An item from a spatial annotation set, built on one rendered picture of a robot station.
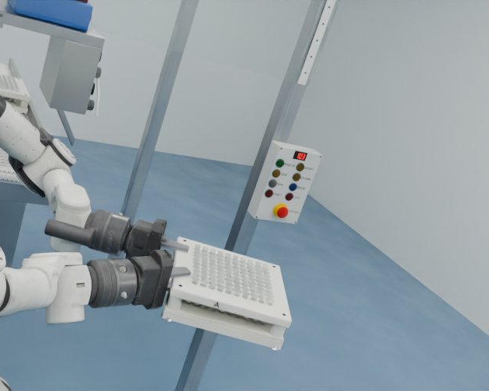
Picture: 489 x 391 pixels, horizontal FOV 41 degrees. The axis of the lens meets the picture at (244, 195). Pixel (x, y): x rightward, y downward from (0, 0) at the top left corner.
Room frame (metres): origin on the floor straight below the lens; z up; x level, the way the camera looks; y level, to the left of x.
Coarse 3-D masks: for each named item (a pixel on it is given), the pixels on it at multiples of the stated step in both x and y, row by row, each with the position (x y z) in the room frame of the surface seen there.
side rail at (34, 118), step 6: (12, 60) 2.92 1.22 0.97; (12, 66) 2.82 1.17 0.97; (12, 72) 2.79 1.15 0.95; (18, 72) 2.73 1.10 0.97; (30, 102) 2.35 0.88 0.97; (30, 108) 2.29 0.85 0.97; (30, 114) 2.26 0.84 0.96; (36, 114) 2.23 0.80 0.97; (36, 120) 2.16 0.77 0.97; (36, 126) 2.13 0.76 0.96; (42, 126) 2.12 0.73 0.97
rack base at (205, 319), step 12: (168, 312) 1.11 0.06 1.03; (180, 312) 1.11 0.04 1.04; (192, 312) 1.12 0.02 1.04; (204, 312) 1.14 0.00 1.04; (216, 312) 1.16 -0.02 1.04; (192, 324) 1.11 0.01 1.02; (204, 324) 1.12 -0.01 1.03; (216, 324) 1.12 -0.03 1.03; (228, 324) 1.13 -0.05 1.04; (240, 324) 1.14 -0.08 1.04; (252, 324) 1.16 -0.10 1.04; (240, 336) 1.13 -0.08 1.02; (252, 336) 1.13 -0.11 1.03; (264, 336) 1.14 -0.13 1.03; (276, 348) 1.14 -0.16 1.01
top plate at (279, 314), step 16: (192, 240) 1.35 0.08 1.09; (176, 256) 1.24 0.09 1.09; (192, 256) 1.27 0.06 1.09; (208, 256) 1.30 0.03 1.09; (240, 256) 1.36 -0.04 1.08; (208, 272) 1.22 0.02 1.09; (224, 272) 1.25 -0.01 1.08; (272, 272) 1.33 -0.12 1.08; (176, 288) 1.11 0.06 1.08; (192, 288) 1.13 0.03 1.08; (208, 288) 1.15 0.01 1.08; (224, 288) 1.18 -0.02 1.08; (272, 288) 1.25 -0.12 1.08; (208, 304) 1.12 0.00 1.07; (224, 304) 1.12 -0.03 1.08; (240, 304) 1.13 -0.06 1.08; (256, 304) 1.16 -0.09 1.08; (272, 320) 1.14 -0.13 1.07; (288, 320) 1.14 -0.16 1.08
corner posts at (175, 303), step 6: (168, 300) 1.12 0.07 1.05; (174, 300) 1.11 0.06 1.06; (180, 300) 1.11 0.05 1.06; (168, 306) 1.11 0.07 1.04; (174, 306) 1.11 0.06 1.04; (180, 306) 1.12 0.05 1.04; (270, 330) 1.15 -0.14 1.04; (276, 330) 1.14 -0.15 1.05; (282, 330) 1.14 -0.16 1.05; (276, 336) 1.14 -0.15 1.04; (282, 336) 1.15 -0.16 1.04
